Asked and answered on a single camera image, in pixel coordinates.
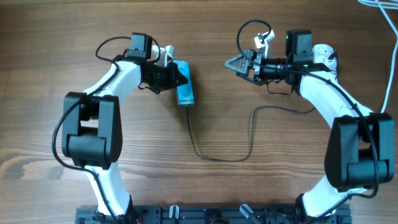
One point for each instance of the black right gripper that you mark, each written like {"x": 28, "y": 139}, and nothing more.
{"x": 259, "y": 59}

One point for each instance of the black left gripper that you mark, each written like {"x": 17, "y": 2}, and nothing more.
{"x": 172, "y": 72}

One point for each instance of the Galaxy smartphone with cyan screen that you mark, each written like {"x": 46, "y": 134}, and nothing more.
{"x": 185, "y": 95}

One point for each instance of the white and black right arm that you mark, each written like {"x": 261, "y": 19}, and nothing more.
{"x": 360, "y": 151}

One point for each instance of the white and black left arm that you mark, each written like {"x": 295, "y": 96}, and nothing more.
{"x": 89, "y": 137}

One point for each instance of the white charger plug adapter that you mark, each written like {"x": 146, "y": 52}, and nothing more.
{"x": 327, "y": 58}

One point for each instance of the white power strip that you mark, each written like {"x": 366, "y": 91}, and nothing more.
{"x": 324, "y": 47}

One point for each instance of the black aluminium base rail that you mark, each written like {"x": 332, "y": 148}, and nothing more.
{"x": 211, "y": 214}

